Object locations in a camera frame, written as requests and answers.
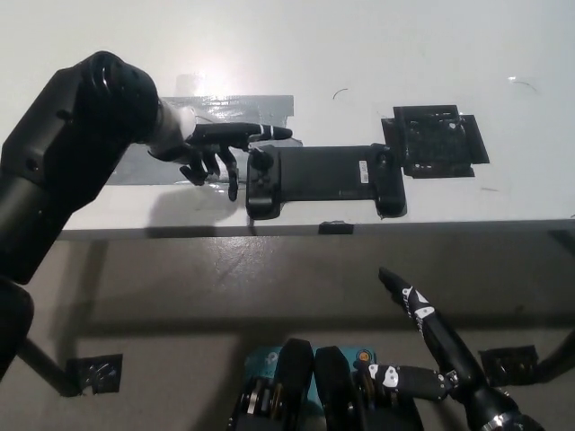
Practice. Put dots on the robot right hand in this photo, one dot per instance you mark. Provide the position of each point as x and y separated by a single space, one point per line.
449 354

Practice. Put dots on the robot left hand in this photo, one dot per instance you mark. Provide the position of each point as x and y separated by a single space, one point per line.
220 134

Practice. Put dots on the black game controller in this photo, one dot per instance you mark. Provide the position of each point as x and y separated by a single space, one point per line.
323 173

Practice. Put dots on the black table leg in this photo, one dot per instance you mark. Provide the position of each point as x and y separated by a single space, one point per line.
559 357
47 366

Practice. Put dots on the teal cardboard box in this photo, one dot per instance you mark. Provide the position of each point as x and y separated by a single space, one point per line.
265 361

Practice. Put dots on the black tape square patch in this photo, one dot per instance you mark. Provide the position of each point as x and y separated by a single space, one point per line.
433 143

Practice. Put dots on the grey duct tape patch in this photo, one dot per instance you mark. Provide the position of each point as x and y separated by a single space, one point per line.
251 108

